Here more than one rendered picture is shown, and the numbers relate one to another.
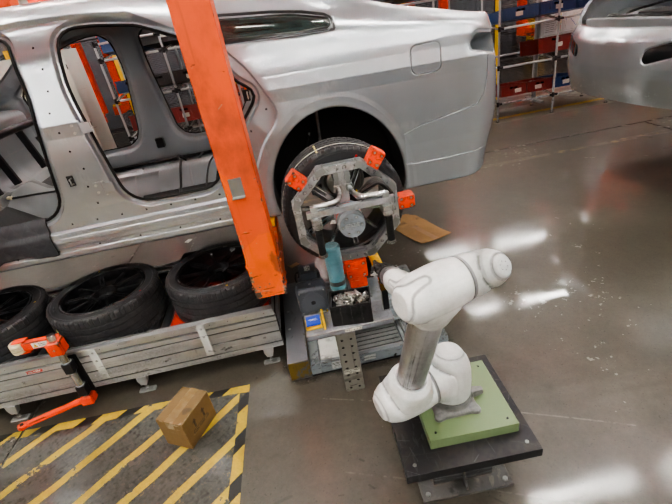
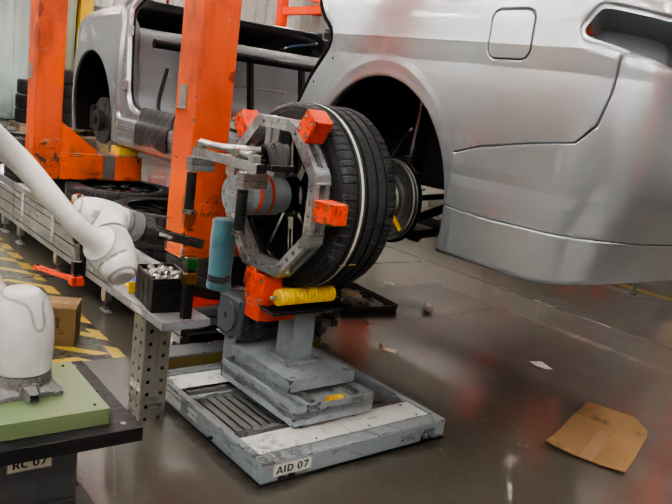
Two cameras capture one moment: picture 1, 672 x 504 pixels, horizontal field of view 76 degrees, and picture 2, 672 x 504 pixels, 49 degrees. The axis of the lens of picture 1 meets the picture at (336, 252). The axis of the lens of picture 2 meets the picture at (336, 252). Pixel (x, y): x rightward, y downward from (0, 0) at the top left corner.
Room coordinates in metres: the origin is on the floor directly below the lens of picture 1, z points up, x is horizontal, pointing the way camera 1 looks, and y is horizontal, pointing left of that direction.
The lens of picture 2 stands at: (0.74, -2.28, 1.21)
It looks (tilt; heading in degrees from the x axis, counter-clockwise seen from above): 12 degrees down; 53
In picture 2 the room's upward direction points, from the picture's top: 8 degrees clockwise
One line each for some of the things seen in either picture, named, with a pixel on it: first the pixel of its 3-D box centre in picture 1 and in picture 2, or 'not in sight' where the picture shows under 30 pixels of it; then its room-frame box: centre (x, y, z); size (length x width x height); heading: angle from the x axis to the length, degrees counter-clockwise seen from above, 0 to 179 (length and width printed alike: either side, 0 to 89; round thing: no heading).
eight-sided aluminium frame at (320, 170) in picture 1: (346, 212); (273, 195); (2.06, -0.09, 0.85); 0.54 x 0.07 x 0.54; 93
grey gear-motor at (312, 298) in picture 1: (312, 292); (267, 325); (2.28, 0.19, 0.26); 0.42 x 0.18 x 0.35; 3
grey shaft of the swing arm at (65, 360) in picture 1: (71, 369); (79, 240); (1.89, 1.55, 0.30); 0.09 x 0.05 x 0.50; 93
